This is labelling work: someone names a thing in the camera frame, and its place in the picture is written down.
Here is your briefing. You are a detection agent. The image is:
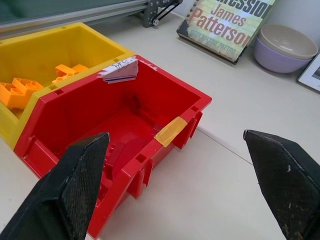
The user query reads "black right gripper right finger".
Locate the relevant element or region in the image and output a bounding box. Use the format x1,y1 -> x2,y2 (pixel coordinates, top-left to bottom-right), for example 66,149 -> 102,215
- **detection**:
242,129 -> 320,240

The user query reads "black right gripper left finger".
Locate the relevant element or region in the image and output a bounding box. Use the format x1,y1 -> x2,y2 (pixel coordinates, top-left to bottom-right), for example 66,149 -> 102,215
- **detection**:
0,132 -> 111,240

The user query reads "red plastic storage bin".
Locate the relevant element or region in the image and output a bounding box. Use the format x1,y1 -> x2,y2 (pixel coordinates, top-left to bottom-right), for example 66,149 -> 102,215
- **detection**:
13,54 -> 213,240

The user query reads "large orange building block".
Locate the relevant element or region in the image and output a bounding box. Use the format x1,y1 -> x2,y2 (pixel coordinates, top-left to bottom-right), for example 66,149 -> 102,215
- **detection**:
0,77 -> 45,111

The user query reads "small orange building block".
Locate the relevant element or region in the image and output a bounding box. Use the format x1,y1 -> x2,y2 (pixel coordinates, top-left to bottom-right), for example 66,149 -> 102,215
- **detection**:
51,63 -> 90,85

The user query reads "lavender plastic bowl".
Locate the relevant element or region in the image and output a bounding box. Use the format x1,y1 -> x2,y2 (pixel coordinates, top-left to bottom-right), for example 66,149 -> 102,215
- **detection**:
253,36 -> 315,74

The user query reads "yellow plastic storage bin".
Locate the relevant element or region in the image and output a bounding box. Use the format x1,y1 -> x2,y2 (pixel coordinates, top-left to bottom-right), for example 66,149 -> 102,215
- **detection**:
0,21 -> 137,152

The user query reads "beige plastic bowl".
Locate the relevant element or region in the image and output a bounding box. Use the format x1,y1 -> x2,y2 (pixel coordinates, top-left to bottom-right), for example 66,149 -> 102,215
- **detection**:
257,23 -> 319,60

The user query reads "James Patterson paperback book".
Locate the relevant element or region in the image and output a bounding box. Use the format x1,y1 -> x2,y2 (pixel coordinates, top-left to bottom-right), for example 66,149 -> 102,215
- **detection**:
175,0 -> 279,66

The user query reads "aluminium frame rail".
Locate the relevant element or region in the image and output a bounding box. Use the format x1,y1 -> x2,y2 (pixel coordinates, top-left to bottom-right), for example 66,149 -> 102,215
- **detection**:
0,0 -> 184,40

